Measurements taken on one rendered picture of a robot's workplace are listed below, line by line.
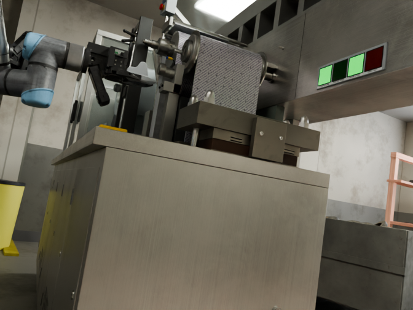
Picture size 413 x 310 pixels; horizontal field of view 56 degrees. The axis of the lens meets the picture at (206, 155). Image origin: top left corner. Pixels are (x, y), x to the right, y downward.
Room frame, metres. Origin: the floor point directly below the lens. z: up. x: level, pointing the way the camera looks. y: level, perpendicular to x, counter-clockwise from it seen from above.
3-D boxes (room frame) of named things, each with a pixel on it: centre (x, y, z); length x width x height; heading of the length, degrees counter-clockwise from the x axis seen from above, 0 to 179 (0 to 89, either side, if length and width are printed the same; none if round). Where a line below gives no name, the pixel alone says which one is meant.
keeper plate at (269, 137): (1.07, -0.16, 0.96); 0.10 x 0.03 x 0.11; 113
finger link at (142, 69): (1.11, 0.22, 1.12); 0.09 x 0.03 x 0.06; 104
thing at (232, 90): (1.25, -0.03, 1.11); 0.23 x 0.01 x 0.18; 113
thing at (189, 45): (1.25, 0.11, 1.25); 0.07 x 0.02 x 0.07; 23
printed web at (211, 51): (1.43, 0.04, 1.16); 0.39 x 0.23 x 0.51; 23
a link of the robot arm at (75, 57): (1.07, 0.40, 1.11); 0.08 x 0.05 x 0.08; 23
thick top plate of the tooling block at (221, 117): (1.15, -0.11, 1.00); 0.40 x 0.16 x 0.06; 113
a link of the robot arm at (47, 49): (1.03, 0.47, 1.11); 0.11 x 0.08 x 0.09; 113
